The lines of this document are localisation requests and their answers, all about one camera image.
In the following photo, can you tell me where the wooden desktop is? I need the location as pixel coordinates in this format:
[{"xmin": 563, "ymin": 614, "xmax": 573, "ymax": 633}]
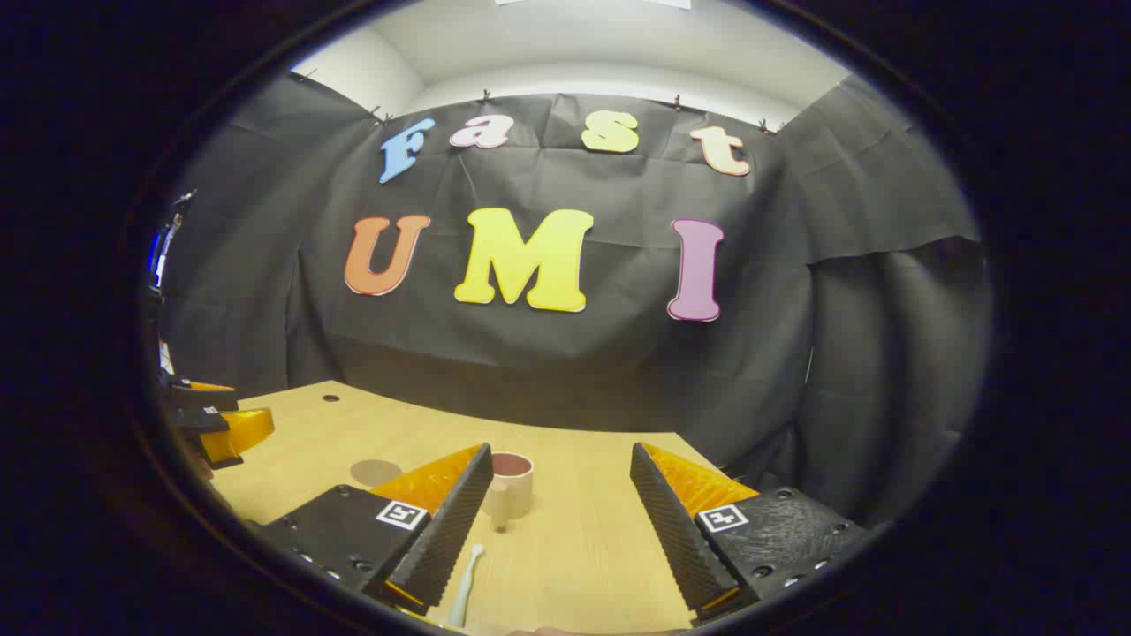
[{"xmin": 208, "ymin": 380, "xmax": 763, "ymax": 636}]

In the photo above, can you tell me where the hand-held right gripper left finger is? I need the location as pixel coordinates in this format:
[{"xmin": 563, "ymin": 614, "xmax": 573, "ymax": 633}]
[{"xmin": 256, "ymin": 442, "xmax": 496, "ymax": 617}]

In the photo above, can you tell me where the beige cup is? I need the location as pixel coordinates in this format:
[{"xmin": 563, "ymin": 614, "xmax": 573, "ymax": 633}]
[{"xmin": 482, "ymin": 451, "xmax": 535, "ymax": 532}]

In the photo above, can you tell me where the round brown coaster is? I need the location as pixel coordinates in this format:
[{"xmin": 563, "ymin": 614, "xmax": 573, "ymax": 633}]
[{"xmin": 350, "ymin": 459, "xmax": 405, "ymax": 488}]

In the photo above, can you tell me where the pale green toothbrush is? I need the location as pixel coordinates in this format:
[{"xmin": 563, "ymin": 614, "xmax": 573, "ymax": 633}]
[{"xmin": 446, "ymin": 543, "xmax": 486, "ymax": 630}]

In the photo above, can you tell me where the black backdrop cloth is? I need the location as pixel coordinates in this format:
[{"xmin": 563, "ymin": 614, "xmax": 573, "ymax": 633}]
[{"xmin": 157, "ymin": 71, "xmax": 992, "ymax": 531}]

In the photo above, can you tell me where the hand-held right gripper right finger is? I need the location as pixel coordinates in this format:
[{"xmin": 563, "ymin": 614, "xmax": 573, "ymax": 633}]
[{"xmin": 629, "ymin": 442, "xmax": 884, "ymax": 624}]

